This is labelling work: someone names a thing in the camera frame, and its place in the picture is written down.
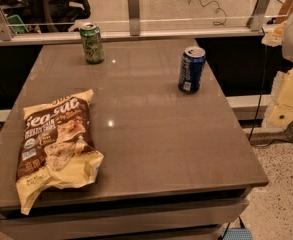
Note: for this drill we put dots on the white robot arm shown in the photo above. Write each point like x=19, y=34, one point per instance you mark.
x=282, y=36

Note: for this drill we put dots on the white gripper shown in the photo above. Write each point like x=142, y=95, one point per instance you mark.
x=279, y=109

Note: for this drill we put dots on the green plastic bin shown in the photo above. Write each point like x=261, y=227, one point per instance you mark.
x=17, y=24

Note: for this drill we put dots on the grey table drawer unit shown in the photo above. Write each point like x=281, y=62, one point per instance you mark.
x=177, y=217

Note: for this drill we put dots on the person in dark clothes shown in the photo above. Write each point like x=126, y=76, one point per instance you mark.
x=53, y=15

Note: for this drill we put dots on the middle metal glass bracket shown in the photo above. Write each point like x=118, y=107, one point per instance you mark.
x=134, y=17

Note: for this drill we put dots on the blue pepsi can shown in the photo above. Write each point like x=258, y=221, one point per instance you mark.
x=192, y=65

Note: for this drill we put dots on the glass barrier panel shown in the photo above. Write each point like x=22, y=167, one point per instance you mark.
x=179, y=15

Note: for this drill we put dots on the right metal glass bracket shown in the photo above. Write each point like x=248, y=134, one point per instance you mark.
x=255, y=21

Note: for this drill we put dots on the brown sea salt chip bag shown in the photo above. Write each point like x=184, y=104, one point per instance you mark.
x=57, y=149

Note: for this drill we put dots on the green soda can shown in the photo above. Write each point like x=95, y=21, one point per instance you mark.
x=92, y=43

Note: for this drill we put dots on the blue perforated box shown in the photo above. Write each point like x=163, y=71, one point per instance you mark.
x=237, y=234

